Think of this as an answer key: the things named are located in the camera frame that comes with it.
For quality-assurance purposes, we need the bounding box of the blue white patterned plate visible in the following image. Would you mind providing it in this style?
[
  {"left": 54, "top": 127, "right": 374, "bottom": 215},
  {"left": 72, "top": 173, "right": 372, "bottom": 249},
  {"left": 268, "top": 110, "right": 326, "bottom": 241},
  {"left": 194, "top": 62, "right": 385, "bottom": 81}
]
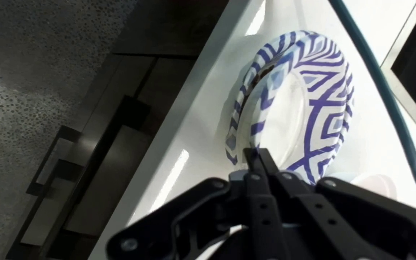
[{"left": 223, "top": 29, "right": 356, "bottom": 186}]

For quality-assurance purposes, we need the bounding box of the dark cabinet with handles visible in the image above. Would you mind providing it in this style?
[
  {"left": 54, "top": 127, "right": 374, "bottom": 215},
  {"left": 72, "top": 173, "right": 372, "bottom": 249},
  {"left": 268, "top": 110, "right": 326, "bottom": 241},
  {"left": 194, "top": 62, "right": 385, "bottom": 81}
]
[{"left": 4, "top": 0, "right": 233, "bottom": 260}]

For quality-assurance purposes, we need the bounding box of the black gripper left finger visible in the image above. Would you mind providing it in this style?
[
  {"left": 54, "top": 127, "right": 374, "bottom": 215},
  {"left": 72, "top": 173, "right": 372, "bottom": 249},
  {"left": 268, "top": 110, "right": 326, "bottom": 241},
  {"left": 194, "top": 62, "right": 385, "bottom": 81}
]
[{"left": 105, "top": 146, "right": 285, "bottom": 260}]

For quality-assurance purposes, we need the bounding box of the teal power cable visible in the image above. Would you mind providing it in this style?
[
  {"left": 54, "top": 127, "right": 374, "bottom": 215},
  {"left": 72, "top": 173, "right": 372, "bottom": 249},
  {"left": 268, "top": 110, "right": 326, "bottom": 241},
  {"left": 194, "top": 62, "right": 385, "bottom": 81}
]
[{"left": 329, "top": 0, "right": 416, "bottom": 217}]

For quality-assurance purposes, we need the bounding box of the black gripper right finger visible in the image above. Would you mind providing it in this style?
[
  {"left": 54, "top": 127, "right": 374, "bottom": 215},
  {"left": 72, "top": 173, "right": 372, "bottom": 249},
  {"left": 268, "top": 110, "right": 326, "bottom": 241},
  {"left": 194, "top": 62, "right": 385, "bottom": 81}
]
[{"left": 257, "top": 147, "right": 416, "bottom": 260}]

